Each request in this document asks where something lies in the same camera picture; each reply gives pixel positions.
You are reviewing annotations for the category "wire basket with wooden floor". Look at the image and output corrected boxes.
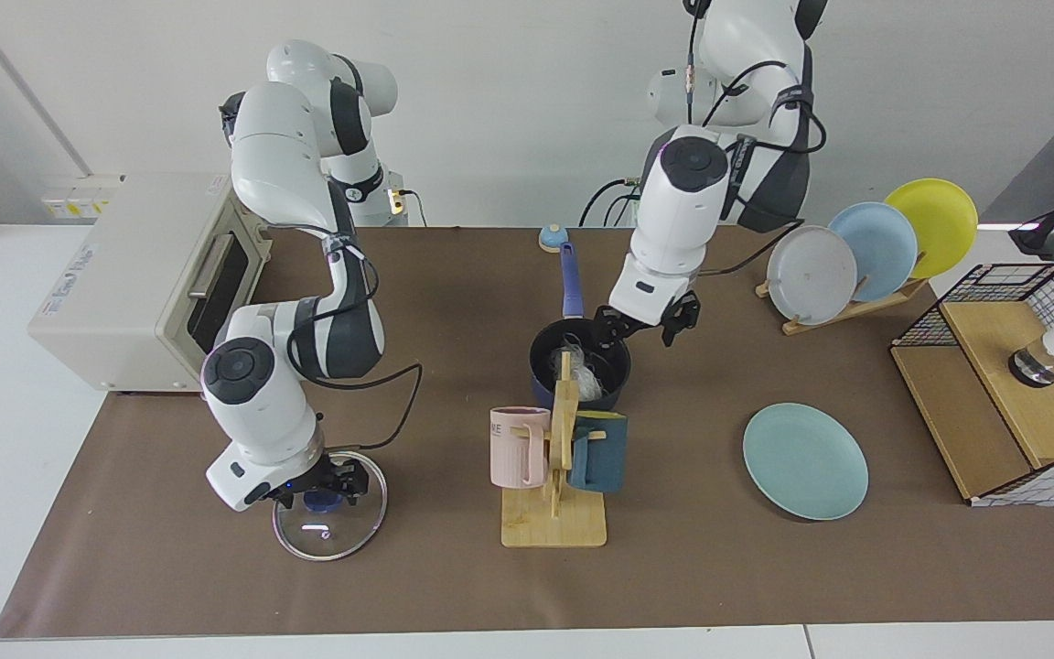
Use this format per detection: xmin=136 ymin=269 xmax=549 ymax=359
xmin=890 ymin=263 xmax=1054 ymax=507

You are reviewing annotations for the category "wooden cup stand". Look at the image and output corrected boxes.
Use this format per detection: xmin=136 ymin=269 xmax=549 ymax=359
xmin=500 ymin=351 xmax=608 ymax=549

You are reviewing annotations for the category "pale grey plate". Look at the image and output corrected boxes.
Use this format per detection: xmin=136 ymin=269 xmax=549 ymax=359
xmin=766 ymin=226 xmax=859 ymax=327

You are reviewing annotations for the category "teal round plate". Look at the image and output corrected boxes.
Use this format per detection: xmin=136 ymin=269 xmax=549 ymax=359
xmin=743 ymin=403 xmax=870 ymax=523

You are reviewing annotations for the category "pale toaster oven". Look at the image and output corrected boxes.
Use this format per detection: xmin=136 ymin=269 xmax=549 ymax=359
xmin=28 ymin=174 xmax=274 ymax=401

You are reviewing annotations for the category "light blue plate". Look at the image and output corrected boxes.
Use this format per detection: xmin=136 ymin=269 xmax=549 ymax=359
xmin=827 ymin=201 xmax=919 ymax=303

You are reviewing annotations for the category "white vermicelli bundle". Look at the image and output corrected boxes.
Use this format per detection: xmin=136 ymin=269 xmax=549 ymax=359
xmin=564 ymin=343 xmax=608 ymax=404

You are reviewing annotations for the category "black cable at arm base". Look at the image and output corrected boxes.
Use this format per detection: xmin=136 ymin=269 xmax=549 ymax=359
xmin=579 ymin=178 xmax=647 ymax=228

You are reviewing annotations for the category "black pot with blue handle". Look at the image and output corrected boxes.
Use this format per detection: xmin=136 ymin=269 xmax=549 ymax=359
xmin=529 ymin=240 xmax=632 ymax=413

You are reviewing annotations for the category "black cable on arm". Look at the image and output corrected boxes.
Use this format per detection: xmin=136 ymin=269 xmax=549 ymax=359
xmin=684 ymin=0 xmax=828 ymax=277
xmin=294 ymin=224 xmax=425 ymax=451

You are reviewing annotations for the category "wooden plate rack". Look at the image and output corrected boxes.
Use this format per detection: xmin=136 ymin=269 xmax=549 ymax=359
xmin=756 ymin=275 xmax=930 ymax=336

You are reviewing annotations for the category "yellow plate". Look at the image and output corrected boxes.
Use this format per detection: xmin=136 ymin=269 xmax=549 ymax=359
xmin=884 ymin=178 xmax=980 ymax=280

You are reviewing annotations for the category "dark teal cup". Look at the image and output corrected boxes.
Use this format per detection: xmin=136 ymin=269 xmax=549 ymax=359
xmin=568 ymin=411 xmax=629 ymax=495

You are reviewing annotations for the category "pink ribbed cup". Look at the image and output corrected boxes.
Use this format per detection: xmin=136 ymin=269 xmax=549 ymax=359
xmin=489 ymin=407 xmax=552 ymax=490

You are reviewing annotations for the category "white wall socket strip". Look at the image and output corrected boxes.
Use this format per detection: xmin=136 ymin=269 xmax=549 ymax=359
xmin=40 ymin=176 xmax=125 ymax=219

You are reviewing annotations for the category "glass lid with blue knob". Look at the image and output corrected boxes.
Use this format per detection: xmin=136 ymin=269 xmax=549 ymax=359
xmin=273 ymin=450 xmax=389 ymax=562

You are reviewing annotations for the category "brown table cloth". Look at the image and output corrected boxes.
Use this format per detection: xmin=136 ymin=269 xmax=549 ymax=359
xmin=0 ymin=227 xmax=1054 ymax=639

